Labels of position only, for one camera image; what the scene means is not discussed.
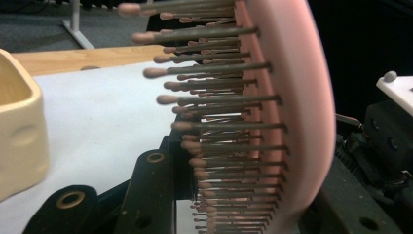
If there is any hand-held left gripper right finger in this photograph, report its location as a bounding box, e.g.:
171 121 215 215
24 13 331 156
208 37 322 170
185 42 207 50
298 155 403 234

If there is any pink hairbrush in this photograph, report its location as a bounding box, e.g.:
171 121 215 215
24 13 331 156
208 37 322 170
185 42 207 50
117 0 337 234

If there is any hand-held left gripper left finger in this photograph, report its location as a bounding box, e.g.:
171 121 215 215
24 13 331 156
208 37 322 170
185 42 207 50
115 125 199 234

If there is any beige square cup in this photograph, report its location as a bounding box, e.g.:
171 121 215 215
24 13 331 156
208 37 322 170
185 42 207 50
0 48 51 203

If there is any white metal stand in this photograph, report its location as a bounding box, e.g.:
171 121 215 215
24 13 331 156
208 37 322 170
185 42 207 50
62 0 95 51

